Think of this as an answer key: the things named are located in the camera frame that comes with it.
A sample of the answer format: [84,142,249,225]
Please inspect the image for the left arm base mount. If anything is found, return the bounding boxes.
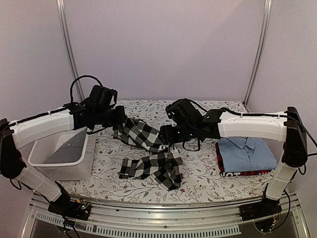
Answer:
[48,197,91,221]

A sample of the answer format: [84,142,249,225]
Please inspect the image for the folded red black shirt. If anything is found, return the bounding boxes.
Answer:
[215,142,277,177]

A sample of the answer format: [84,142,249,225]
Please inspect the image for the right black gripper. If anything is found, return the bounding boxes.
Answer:
[158,125,196,145]

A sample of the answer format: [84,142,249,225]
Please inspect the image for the left aluminium frame post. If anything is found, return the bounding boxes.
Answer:
[55,0,87,100]

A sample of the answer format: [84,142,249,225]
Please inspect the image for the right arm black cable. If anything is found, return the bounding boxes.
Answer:
[185,98,317,157]

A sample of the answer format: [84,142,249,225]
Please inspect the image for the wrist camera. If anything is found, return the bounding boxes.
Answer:
[165,99,203,125]
[88,85,118,109]

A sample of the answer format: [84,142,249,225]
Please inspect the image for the right aluminium frame post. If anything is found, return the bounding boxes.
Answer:
[243,0,272,107]

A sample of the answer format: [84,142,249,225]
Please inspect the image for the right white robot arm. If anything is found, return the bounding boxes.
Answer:
[159,106,308,216]

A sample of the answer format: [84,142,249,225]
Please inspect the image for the folded light blue shirt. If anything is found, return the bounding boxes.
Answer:
[218,137,277,172]

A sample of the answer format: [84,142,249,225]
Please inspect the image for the floral white tablecloth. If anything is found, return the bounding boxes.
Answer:
[47,99,282,204]

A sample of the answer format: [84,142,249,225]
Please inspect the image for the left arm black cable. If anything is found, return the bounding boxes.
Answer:
[69,75,105,105]

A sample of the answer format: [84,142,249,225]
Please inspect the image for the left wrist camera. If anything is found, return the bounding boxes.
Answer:
[88,85,118,109]

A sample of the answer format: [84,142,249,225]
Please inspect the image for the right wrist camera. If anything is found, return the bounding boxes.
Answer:
[165,99,203,125]

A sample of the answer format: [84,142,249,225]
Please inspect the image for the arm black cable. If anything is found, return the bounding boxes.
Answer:
[185,98,317,157]
[69,75,105,105]

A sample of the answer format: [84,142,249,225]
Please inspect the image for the aluminium front rail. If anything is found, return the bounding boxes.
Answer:
[20,193,313,238]

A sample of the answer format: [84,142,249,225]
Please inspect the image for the white plastic bin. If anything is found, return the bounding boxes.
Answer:
[28,128,96,181]

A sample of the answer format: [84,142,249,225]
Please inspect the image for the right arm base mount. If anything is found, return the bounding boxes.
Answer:
[239,197,282,233]

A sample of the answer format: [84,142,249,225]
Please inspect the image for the black white plaid shirt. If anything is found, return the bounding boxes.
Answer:
[113,118,183,191]

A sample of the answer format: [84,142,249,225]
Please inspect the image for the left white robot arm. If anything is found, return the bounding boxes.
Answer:
[0,103,125,215]

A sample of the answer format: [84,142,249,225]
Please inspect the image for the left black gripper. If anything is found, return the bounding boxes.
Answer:
[95,106,126,128]

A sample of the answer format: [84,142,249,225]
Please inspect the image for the aluminium frame post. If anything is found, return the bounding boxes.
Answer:
[243,0,272,107]
[55,0,87,100]

